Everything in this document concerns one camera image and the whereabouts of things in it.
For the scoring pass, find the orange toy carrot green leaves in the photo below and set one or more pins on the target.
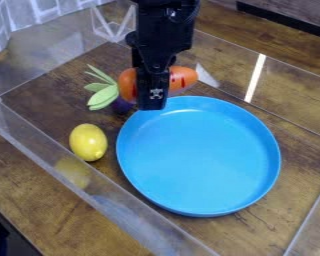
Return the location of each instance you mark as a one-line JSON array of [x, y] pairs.
[[109, 89]]

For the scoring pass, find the clear acrylic front barrier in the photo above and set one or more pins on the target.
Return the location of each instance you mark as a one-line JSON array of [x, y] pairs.
[[156, 233]]

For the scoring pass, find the purple toy eggplant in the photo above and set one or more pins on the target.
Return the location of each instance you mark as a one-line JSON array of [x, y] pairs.
[[120, 106]]

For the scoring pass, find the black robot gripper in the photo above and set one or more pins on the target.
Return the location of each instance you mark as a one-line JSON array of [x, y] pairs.
[[163, 34]]

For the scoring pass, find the blue round plate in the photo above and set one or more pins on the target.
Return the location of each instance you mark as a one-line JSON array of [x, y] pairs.
[[202, 158]]

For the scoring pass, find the yellow toy lemon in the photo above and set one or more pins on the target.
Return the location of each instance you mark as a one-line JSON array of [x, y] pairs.
[[88, 142]]

